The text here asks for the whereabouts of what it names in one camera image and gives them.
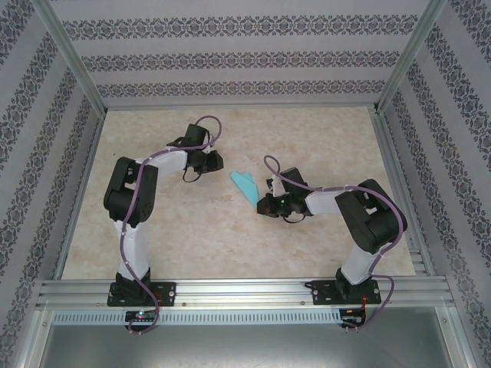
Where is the teal cloth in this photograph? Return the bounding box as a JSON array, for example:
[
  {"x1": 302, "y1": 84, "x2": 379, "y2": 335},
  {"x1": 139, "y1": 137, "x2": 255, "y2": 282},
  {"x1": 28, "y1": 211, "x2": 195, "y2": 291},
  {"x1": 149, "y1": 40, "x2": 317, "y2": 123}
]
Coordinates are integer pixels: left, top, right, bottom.
[{"x1": 229, "y1": 170, "x2": 266, "y2": 215}]

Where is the left circuit board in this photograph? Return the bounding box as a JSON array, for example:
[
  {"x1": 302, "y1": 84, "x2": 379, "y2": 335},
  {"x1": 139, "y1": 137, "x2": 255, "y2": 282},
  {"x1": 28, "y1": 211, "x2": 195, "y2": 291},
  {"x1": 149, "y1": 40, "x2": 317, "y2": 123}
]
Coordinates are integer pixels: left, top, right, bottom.
[{"x1": 125, "y1": 310, "x2": 157, "y2": 323}]

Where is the aluminium frame crossbar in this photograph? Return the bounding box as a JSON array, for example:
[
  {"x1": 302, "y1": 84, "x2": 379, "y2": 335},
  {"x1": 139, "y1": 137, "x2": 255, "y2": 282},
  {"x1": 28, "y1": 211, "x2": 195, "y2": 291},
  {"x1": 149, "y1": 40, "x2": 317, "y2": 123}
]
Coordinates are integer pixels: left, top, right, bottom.
[{"x1": 103, "y1": 101, "x2": 381, "y2": 112}]

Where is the aluminium mounting rail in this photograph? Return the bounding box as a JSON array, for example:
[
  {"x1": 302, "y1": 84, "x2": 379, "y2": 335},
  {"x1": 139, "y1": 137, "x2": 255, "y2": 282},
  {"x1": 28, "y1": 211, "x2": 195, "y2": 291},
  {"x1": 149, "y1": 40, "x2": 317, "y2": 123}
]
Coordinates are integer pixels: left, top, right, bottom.
[{"x1": 36, "y1": 278, "x2": 453, "y2": 310}]

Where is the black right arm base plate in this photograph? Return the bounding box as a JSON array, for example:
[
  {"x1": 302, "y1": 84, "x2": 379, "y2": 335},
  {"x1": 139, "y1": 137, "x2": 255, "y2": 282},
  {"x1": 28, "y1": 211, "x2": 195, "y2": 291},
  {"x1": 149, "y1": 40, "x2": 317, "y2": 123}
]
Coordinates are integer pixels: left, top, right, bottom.
[{"x1": 311, "y1": 279, "x2": 381, "y2": 307}]

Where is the slotted white cable duct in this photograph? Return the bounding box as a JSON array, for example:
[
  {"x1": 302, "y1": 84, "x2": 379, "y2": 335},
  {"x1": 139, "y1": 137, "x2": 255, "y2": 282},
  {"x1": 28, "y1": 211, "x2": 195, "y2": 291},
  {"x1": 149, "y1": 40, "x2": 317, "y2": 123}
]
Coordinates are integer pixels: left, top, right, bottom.
[{"x1": 51, "y1": 309, "x2": 342, "y2": 325}]

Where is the aluminium side rail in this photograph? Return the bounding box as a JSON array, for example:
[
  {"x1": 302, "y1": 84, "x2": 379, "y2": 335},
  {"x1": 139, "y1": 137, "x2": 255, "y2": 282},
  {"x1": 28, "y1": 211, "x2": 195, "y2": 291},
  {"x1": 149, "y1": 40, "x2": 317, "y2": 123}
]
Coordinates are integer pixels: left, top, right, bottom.
[
  {"x1": 53, "y1": 109, "x2": 108, "y2": 280},
  {"x1": 371, "y1": 109, "x2": 437, "y2": 278}
]

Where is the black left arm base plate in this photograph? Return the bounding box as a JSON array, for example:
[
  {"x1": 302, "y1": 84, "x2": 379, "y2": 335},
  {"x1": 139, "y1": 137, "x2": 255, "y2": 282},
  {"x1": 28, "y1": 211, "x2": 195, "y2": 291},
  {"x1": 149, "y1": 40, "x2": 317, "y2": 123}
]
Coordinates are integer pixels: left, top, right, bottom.
[{"x1": 107, "y1": 282, "x2": 177, "y2": 307}]

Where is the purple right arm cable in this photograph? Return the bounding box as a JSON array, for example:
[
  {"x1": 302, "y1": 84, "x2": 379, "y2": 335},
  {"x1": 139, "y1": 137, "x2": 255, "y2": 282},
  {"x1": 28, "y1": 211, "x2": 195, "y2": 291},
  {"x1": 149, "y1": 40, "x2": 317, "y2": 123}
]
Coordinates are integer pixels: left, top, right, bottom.
[{"x1": 263, "y1": 154, "x2": 408, "y2": 335}]

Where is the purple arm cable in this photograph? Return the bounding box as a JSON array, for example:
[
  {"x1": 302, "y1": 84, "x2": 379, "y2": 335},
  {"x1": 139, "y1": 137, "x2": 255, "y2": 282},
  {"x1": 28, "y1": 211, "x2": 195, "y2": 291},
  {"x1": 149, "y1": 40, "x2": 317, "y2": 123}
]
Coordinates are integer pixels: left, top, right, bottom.
[
  {"x1": 117, "y1": 115, "x2": 224, "y2": 337},
  {"x1": 263, "y1": 154, "x2": 408, "y2": 335}
]

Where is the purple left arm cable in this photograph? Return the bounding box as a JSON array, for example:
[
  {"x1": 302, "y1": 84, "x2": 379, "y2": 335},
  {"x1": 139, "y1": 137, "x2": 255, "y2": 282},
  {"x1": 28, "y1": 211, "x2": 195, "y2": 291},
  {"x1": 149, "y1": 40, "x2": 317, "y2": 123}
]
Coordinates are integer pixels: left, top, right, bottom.
[{"x1": 117, "y1": 115, "x2": 224, "y2": 337}]

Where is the aluminium frame post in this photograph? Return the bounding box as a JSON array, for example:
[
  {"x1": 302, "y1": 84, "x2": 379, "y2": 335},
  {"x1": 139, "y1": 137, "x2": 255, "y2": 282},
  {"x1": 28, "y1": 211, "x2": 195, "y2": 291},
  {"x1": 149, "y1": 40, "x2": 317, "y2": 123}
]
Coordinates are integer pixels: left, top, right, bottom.
[
  {"x1": 375, "y1": 0, "x2": 450, "y2": 114},
  {"x1": 35, "y1": 0, "x2": 108, "y2": 114}
]

